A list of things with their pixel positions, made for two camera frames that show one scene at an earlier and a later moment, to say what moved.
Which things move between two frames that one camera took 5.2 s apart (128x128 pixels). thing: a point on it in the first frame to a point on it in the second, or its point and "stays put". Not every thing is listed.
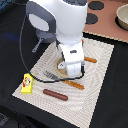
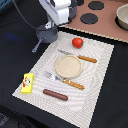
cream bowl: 121,19 stays put
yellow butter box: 27,83 stays put
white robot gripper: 74,59 to 58,11
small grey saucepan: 45,37 stays put
